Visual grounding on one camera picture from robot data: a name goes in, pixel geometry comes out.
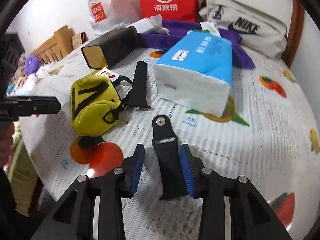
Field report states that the purple towel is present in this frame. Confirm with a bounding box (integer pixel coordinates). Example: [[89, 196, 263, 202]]
[[137, 20, 255, 73]]

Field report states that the black strap piece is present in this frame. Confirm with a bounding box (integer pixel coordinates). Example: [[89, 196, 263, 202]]
[[151, 114, 188, 201]]

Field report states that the dark green tea tin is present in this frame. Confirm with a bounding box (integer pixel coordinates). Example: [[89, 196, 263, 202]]
[[81, 27, 138, 69]]

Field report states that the blue tissue pack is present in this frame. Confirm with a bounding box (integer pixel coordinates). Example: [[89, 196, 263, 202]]
[[152, 31, 234, 118]]

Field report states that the yellow small pouch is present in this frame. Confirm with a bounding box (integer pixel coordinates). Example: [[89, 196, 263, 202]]
[[71, 76, 121, 137]]

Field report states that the wooden door frame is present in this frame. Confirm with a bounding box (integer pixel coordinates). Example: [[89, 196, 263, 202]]
[[281, 0, 305, 68]]

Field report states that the black watch band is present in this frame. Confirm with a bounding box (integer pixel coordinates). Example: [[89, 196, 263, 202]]
[[123, 61, 151, 109]]

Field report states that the green small packet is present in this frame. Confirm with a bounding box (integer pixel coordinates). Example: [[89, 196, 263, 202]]
[[200, 21, 221, 37]]

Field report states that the white mesh cloth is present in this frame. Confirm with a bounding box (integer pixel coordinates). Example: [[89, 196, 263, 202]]
[[129, 14, 170, 35]]

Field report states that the fruit print tablecloth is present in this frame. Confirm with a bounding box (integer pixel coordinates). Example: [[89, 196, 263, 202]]
[[103, 49, 319, 239]]

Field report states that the purple plush toy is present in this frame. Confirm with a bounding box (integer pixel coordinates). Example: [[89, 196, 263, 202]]
[[24, 54, 42, 76]]

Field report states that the grey Nike bag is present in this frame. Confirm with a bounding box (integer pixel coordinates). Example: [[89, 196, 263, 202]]
[[199, 0, 287, 59]]

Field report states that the white plastic shopping bag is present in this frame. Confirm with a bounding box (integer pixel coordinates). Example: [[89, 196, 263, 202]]
[[87, 0, 140, 36]]

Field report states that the wooden chair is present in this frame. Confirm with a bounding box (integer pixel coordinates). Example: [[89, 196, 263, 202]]
[[31, 25, 74, 64]]

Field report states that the fruit pattern small packet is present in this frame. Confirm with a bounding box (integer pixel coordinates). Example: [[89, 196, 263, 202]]
[[94, 67, 120, 82]]

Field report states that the person's left hand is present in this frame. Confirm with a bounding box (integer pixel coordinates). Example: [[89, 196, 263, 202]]
[[0, 122, 15, 167]]

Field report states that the brown patterned box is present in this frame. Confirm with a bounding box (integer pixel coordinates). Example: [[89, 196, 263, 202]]
[[71, 31, 88, 50]]

